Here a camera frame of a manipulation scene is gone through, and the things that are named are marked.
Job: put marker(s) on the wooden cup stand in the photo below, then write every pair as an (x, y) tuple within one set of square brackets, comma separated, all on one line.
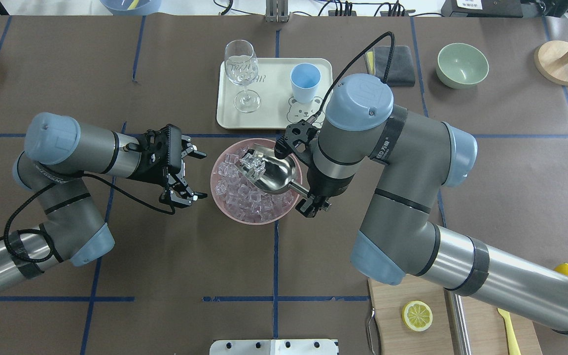
[(551, 58)]

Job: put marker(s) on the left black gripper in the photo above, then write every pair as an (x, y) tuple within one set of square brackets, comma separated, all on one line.
[(147, 171)]

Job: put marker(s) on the wooden cutting board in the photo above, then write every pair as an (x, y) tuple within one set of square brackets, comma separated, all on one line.
[(485, 327)]

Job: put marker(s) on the green ceramic bowl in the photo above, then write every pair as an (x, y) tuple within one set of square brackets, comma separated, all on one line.
[(461, 66)]

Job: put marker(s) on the clear wine glass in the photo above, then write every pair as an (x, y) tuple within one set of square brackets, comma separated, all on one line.
[(241, 68)]

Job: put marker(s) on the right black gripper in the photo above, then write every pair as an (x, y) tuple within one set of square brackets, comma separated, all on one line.
[(319, 189)]

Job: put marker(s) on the lemon half slice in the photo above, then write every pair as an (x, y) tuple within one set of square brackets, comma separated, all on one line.
[(417, 316)]

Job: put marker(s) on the scooped clear ice cubes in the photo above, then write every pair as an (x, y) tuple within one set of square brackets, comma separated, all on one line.
[(252, 165)]

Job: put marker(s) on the steel ice scoop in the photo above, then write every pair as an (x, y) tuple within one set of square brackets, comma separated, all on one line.
[(280, 176)]

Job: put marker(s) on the yellow plastic knife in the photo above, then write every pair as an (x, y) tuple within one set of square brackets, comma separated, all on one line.
[(511, 340)]

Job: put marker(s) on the pile of clear ice cubes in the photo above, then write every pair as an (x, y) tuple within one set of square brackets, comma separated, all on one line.
[(233, 187)]

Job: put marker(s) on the blue bowl with fork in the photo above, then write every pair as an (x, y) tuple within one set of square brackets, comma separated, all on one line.
[(132, 7)]

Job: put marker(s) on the cream bear serving tray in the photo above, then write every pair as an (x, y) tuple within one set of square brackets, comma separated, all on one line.
[(278, 107)]

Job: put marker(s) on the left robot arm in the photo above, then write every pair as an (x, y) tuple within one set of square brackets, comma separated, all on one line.
[(60, 222)]

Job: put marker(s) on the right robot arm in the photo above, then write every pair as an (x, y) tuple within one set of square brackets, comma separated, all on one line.
[(420, 156)]

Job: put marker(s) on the pink bowl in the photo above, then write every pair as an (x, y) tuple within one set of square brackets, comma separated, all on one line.
[(238, 198)]

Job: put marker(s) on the steel cylinder rod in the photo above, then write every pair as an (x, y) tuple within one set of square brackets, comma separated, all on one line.
[(458, 324)]

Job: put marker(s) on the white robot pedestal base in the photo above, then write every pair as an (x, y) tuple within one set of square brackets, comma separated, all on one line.
[(275, 347)]

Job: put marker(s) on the light blue plastic cup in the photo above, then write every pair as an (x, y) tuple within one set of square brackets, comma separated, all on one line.
[(305, 78)]

